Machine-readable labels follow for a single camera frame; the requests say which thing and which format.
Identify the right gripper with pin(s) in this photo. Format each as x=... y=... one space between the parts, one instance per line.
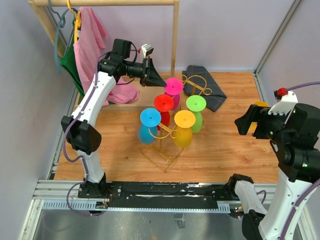
x=243 y=122

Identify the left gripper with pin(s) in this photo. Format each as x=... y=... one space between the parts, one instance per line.
x=150 y=76

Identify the orange wine glass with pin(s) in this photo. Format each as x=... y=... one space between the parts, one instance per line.
x=254 y=124
x=183 y=134

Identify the pink wine glass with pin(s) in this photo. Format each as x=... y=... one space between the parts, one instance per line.
x=174 y=86

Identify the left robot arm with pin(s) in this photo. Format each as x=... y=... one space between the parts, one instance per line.
x=79 y=129

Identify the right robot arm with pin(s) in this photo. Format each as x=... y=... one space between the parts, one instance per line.
x=292 y=137

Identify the red wine glass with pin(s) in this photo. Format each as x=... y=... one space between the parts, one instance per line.
x=164 y=104

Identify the blue wine glass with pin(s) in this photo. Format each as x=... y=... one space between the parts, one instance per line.
x=150 y=119

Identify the green wine glass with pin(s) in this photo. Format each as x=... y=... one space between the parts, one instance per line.
x=196 y=104

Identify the wooden clothes rack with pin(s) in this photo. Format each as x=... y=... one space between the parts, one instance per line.
x=46 y=19

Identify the grey folded cloth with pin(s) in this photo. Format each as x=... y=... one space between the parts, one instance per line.
x=201 y=76

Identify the pink garment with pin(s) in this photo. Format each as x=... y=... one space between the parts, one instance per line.
x=87 y=49

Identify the green garment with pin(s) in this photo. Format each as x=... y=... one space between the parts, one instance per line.
x=68 y=63

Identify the yellow hanger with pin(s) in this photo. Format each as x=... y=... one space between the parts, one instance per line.
x=77 y=20

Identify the blue-grey hanger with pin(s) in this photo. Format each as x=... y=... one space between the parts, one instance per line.
x=60 y=25

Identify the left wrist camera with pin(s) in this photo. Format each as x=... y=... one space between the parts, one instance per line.
x=146 y=50

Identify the gold wire glass rack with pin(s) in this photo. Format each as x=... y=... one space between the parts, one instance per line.
x=163 y=132

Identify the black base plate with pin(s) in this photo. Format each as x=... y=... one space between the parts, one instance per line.
x=159 y=195

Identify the aluminium frame rail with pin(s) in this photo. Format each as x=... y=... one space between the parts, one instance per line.
x=68 y=191

